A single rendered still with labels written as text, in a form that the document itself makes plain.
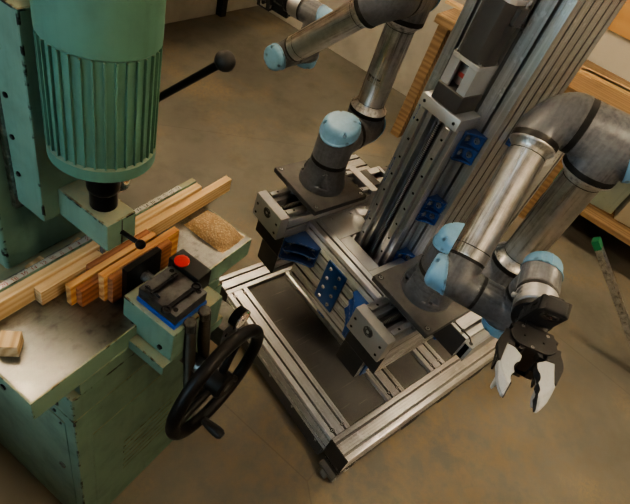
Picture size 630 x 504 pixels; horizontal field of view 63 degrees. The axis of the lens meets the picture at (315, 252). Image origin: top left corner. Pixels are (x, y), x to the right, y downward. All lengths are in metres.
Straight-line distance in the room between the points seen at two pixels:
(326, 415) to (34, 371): 1.06
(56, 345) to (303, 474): 1.16
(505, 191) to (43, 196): 0.89
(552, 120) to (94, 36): 0.81
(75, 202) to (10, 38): 0.31
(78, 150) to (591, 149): 0.92
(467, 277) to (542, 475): 1.52
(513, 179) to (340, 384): 1.11
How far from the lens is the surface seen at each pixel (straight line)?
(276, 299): 2.07
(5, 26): 0.94
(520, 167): 1.09
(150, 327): 1.05
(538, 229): 1.25
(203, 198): 1.31
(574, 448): 2.63
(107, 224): 1.03
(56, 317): 1.11
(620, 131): 1.14
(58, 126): 0.89
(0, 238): 1.25
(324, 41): 1.50
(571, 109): 1.12
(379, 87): 1.58
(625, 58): 3.88
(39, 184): 1.07
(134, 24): 0.78
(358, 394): 1.94
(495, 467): 2.34
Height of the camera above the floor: 1.80
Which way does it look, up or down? 44 degrees down
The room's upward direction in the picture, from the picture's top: 22 degrees clockwise
